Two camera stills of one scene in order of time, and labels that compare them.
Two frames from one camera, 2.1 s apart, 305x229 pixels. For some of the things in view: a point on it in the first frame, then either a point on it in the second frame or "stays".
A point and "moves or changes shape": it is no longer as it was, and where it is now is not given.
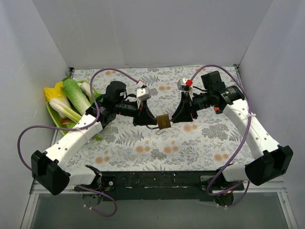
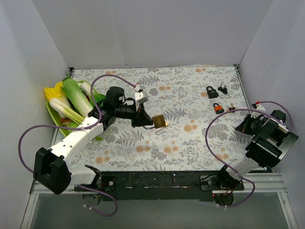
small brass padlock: [160, 132] stays
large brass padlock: [163, 121] moves or changes shape
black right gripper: [189, 108] → [248, 125]
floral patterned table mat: [200, 142] stays
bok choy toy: [86, 88] stays
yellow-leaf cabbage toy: [60, 101] stays
